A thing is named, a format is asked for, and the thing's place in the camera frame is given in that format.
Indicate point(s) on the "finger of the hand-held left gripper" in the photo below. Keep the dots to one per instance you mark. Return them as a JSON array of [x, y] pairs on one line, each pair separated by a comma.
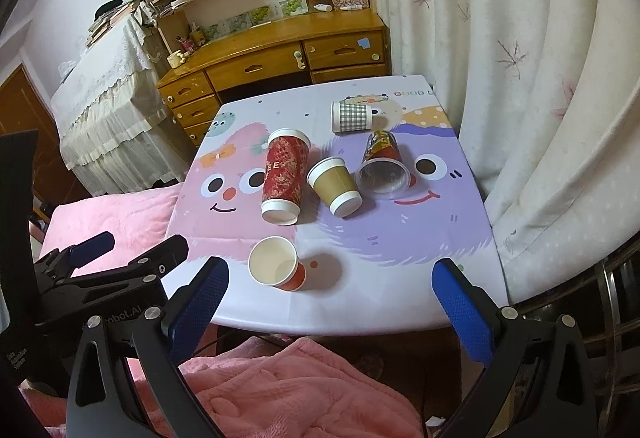
[[160, 258], [92, 247]]

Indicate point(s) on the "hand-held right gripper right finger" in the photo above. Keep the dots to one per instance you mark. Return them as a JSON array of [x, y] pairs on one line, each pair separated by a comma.
[[462, 313]]

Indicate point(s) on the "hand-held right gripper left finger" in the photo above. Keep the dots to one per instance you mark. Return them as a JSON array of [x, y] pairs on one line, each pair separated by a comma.
[[200, 305]]

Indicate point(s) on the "small red paper cup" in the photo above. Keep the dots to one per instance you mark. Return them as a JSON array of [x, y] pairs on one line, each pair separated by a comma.
[[277, 264]]

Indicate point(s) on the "tall red paper cup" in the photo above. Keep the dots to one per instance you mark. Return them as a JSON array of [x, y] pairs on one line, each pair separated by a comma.
[[284, 173]]

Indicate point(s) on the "clear plastic cup red print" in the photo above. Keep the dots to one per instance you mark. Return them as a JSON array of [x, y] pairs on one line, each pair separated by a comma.
[[382, 165]]

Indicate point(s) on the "brown paper cup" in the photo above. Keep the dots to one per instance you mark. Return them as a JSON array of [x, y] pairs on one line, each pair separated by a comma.
[[334, 185]]

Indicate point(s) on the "grey checked paper cup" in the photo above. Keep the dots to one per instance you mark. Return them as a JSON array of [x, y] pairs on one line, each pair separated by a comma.
[[352, 116]]

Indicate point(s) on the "cartoon printed tablecloth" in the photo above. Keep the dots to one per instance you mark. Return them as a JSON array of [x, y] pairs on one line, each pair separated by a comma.
[[400, 243]]

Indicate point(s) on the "pink fluffy blanket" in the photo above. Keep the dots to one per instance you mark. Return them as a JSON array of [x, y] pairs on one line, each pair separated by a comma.
[[280, 388]]

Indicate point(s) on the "metal rack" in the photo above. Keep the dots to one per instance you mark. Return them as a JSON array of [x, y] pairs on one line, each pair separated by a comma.
[[590, 348]]

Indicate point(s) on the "white lace furniture cover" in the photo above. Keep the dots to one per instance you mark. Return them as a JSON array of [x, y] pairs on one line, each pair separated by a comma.
[[110, 108]]

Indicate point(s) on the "brown wooden door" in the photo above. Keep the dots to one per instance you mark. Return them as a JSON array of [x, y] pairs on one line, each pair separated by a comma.
[[25, 118]]

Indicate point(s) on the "stack of books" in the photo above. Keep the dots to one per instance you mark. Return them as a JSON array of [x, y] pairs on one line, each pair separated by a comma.
[[107, 20]]

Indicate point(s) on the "wooden desk with drawers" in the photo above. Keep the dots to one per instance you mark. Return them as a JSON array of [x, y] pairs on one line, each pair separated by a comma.
[[260, 50]]

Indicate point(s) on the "white flowered curtain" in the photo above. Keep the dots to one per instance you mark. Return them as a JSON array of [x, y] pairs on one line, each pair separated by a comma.
[[525, 68]]

